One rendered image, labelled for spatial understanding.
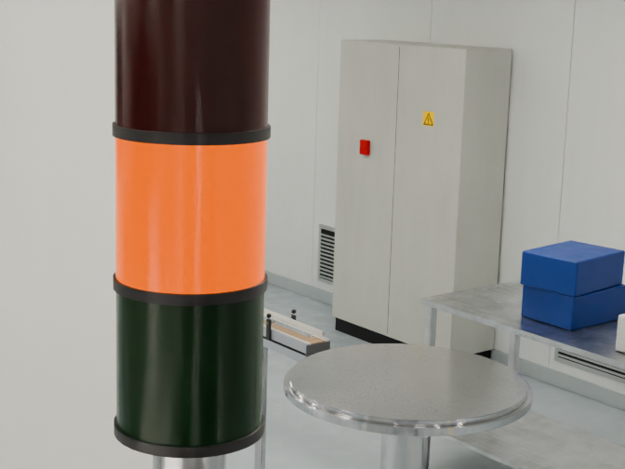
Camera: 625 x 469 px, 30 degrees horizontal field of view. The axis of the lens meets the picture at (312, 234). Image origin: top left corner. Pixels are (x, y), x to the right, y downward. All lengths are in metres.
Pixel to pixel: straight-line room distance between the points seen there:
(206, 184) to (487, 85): 6.98
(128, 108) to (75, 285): 1.62
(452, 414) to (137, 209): 3.78
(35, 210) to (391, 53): 5.87
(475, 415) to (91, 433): 2.27
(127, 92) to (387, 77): 7.34
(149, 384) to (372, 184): 7.49
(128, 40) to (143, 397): 0.11
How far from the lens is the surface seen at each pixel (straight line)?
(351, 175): 8.02
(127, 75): 0.36
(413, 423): 4.05
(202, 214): 0.36
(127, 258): 0.37
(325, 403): 4.17
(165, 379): 0.37
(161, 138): 0.36
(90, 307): 2.01
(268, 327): 5.02
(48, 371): 2.00
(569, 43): 7.18
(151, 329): 0.37
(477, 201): 7.39
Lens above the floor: 2.34
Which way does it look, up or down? 12 degrees down
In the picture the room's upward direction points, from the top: 2 degrees clockwise
